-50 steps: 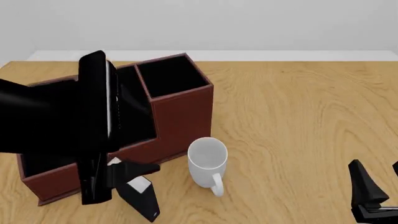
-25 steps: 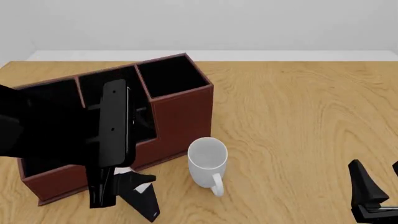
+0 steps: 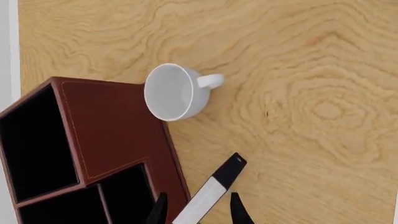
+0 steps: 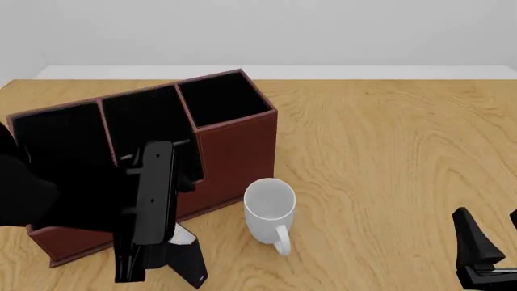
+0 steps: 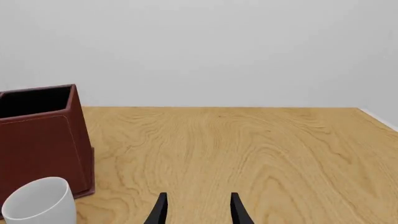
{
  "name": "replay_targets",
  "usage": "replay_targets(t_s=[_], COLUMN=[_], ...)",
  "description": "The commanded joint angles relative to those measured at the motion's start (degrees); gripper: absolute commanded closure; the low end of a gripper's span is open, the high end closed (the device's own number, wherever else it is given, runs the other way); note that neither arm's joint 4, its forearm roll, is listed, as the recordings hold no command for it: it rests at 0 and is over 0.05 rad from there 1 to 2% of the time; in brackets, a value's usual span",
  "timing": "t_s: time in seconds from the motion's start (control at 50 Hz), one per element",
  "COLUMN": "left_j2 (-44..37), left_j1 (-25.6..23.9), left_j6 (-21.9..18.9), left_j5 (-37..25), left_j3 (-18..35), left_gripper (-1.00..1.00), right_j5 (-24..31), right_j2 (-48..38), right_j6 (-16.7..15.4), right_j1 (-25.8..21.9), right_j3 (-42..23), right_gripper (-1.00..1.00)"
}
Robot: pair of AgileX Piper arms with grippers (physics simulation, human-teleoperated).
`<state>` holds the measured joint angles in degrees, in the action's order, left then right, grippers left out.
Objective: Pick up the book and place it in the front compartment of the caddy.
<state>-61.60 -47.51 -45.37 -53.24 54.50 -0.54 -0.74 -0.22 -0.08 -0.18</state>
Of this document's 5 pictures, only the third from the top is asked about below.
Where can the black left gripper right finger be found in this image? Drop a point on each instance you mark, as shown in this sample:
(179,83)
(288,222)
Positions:
(239,211)

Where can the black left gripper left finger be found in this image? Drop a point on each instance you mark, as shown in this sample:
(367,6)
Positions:
(159,213)

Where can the red-brown desk caddy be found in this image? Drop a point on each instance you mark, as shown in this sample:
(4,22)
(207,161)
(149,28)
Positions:
(102,130)

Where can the white mug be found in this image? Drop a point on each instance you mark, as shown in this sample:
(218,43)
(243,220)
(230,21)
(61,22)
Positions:
(174,93)

